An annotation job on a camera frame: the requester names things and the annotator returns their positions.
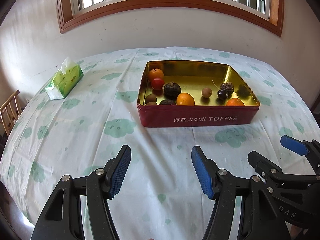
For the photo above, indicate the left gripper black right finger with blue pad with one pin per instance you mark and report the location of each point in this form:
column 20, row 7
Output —
column 259, row 215

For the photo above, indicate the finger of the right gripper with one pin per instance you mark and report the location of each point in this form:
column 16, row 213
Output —
column 294, row 145
column 265, row 167

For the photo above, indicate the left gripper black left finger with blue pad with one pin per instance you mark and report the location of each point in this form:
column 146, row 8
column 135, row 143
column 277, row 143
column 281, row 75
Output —
column 61, row 215

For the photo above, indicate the orange mandarin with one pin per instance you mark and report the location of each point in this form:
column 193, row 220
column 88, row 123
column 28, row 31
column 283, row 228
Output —
column 155, row 73
column 234, row 102

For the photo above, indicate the dark cherry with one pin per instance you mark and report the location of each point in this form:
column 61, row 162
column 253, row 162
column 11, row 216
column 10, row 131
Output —
column 222, row 94

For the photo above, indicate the dark wrinkled date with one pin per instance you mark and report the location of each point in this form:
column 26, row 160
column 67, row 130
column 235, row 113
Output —
column 228, row 86

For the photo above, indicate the brown longan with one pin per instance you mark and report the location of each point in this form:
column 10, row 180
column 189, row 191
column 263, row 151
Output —
column 151, row 103
column 206, row 92
column 150, row 98

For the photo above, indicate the orange kumquat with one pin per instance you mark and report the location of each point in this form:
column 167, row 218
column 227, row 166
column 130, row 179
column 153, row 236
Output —
column 185, row 99

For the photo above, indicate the dark water chestnut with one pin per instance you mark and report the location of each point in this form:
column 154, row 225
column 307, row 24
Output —
column 167, row 102
column 171, row 90

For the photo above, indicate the red tomato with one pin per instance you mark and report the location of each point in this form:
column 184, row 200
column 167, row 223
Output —
column 157, row 83

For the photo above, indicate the cloud pattern tablecloth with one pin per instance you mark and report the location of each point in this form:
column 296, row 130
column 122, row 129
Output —
column 160, row 197

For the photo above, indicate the red toffee tin box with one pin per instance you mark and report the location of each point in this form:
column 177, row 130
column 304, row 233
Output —
column 193, row 76

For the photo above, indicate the wooden chair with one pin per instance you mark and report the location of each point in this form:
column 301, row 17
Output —
column 10, row 112

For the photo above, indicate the green tissue pack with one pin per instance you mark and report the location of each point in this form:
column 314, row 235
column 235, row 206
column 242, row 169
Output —
column 64, row 80

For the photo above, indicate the wooden window frame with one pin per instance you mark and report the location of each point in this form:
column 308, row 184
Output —
column 67, row 21

